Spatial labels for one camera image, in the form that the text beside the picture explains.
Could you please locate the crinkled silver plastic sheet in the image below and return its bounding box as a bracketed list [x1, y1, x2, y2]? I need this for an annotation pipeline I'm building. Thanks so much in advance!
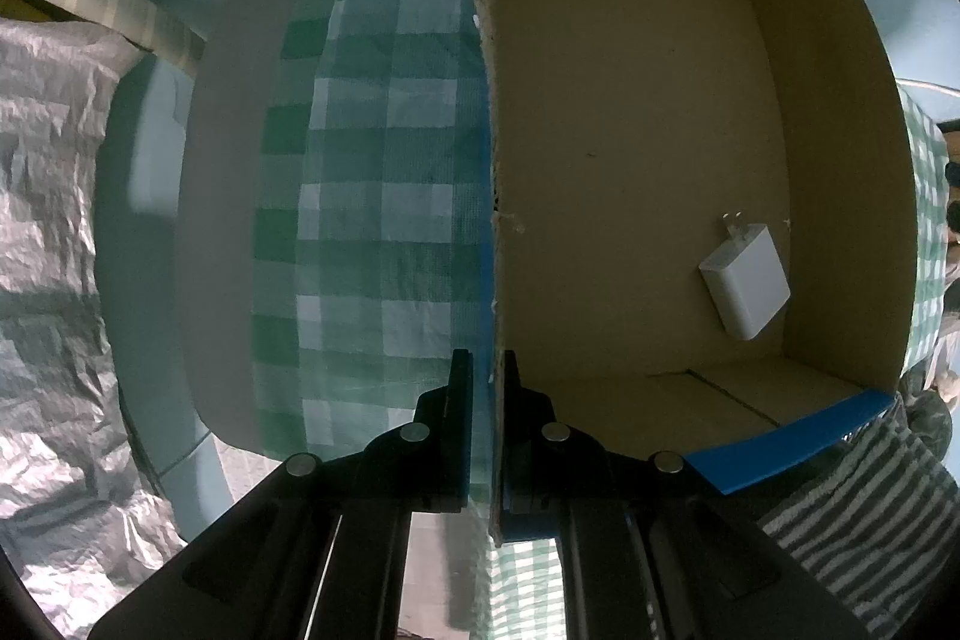
[0, 21, 188, 633]

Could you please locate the grey white striped cloth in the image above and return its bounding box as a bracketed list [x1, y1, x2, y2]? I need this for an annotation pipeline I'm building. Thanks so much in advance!
[757, 415, 960, 640]

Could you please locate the white charger plug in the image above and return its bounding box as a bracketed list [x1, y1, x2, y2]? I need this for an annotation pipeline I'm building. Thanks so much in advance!
[697, 212, 792, 342]

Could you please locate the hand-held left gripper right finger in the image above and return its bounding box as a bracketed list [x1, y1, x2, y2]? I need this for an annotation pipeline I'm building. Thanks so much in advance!
[491, 351, 875, 640]

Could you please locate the blue cardboard box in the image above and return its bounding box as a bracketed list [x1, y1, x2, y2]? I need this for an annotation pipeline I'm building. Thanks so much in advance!
[450, 0, 920, 547]

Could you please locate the green checkered tablecloth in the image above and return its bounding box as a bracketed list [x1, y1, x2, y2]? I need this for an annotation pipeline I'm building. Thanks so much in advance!
[251, 0, 947, 640]

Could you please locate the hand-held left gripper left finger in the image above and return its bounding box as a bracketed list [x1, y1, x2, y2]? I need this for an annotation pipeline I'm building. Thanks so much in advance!
[88, 349, 476, 640]

